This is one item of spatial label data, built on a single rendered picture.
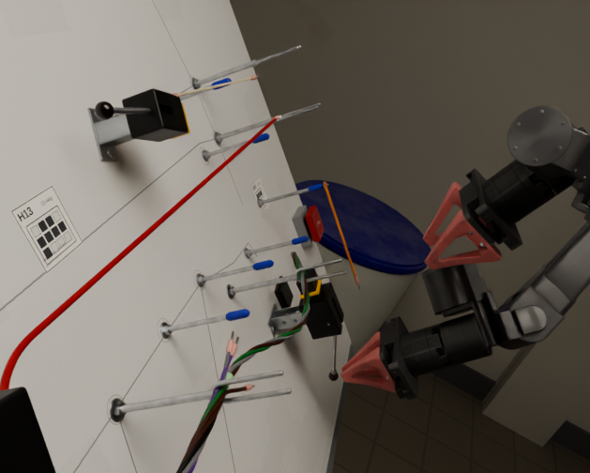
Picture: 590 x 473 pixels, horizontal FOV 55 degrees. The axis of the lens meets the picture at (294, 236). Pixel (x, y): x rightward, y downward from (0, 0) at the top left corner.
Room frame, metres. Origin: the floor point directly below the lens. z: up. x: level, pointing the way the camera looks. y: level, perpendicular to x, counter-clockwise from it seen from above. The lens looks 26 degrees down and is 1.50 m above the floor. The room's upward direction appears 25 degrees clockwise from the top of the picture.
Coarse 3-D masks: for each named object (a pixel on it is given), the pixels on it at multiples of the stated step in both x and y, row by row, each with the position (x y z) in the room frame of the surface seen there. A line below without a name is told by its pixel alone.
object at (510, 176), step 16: (480, 176) 0.66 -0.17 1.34; (496, 176) 0.62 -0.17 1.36; (512, 176) 0.61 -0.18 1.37; (528, 176) 0.60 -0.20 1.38; (480, 192) 0.60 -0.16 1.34; (496, 192) 0.61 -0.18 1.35; (512, 192) 0.60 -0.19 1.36; (528, 192) 0.60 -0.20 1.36; (544, 192) 0.61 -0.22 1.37; (480, 208) 0.58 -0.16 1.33; (496, 208) 0.60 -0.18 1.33; (512, 208) 0.60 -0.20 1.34; (528, 208) 0.60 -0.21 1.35; (512, 224) 0.61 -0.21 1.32; (512, 240) 0.58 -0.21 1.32
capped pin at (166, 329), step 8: (232, 312) 0.41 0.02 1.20; (240, 312) 0.41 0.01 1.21; (248, 312) 0.41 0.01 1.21; (200, 320) 0.41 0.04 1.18; (208, 320) 0.41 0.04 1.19; (216, 320) 0.41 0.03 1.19; (224, 320) 0.41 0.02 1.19; (232, 320) 0.40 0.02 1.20; (160, 328) 0.40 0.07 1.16; (168, 328) 0.41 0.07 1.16; (176, 328) 0.41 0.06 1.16; (184, 328) 0.41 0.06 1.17; (168, 336) 0.41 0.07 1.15
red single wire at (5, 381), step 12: (276, 120) 0.63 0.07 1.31; (204, 180) 0.42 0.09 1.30; (192, 192) 0.40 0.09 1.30; (180, 204) 0.38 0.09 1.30; (168, 216) 0.35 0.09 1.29; (156, 228) 0.34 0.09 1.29; (120, 252) 0.29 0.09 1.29; (108, 264) 0.28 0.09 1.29; (96, 276) 0.26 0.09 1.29; (84, 288) 0.25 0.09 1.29; (72, 300) 0.24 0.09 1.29; (60, 312) 0.23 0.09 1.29; (48, 324) 0.22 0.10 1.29; (36, 336) 0.21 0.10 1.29; (24, 348) 0.20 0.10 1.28; (12, 360) 0.19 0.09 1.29; (12, 372) 0.18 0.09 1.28; (0, 384) 0.18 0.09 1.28
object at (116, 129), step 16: (144, 96) 0.43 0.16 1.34; (160, 96) 0.44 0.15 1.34; (96, 112) 0.39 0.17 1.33; (112, 112) 0.39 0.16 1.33; (128, 112) 0.41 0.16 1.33; (144, 112) 0.42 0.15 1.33; (160, 112) 0.43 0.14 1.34; (176, 112) 0.46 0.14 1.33; (96, 128) 0.44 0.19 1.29; (112, 128) 0.44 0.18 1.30; (128, 128) 0.44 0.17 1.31; (144, 128) 0.43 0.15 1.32; (160, 128) 0.42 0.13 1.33; (176, 128) 0.45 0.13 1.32; (112, 144) 0.45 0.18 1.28
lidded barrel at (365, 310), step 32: (320, 192) 2.04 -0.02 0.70; (352, 192) 2.19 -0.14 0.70; (352, 224) 1.88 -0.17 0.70; (384, 224) 2.02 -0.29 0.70; (352, 256) 1.69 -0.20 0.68; (384, 256) 1.75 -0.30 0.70; (416, 256) 1.87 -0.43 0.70; (352, 288) 1.71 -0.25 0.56; (384, 288) 1.75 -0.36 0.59; (352, 320) 1.74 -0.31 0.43; (384, 320) 1.87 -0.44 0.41
